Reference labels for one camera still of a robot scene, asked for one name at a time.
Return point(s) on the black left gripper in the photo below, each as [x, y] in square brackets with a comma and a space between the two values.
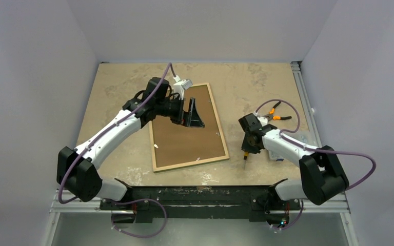
[191, 118]

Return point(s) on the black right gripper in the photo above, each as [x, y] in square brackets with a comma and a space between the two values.
[247, 148]

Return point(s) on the yellow handled screwdriver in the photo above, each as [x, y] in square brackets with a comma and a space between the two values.
[245, 158]

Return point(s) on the green wooden picture frame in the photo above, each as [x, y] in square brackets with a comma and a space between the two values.
[179, 146]

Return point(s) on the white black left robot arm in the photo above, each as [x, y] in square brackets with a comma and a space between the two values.
[77, 168]

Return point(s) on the clear plastic box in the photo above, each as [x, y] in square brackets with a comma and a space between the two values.
[285, 146]

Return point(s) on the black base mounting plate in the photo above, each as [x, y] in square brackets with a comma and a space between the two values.
[139, 216]

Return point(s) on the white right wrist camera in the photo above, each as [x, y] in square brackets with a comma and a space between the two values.
[263, 120]

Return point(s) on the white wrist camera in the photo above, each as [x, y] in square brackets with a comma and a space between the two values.
[180, 86]
[263, 120]

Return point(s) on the orange handled pliers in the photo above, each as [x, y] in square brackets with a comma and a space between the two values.
[272, 116]

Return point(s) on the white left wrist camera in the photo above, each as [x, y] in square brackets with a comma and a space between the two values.
[180, 86]

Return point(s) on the aluminium right side rail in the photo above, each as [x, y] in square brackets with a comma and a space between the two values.
[309, 128]

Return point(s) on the aluminium rail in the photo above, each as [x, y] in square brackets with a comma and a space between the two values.
[57, 205]
[309, 128]

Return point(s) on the aluminium front rail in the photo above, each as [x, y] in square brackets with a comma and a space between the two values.
[57, 205]

